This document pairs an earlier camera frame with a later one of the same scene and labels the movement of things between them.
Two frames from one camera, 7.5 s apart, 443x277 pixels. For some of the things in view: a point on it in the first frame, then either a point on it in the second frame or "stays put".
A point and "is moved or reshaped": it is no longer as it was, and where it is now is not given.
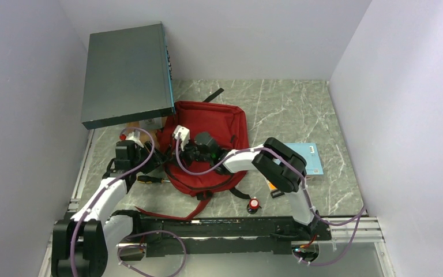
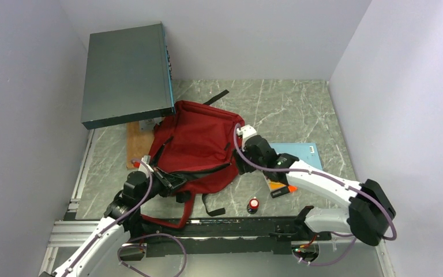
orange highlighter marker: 277,193 stays put
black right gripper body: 191,154 -> 248,167
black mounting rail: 171,236 stays put
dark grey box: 127,77 stays put
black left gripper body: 153,162 -> 160,185
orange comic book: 271,186 stays put
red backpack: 228,124 is moved or reshaped
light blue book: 310,153 stays put
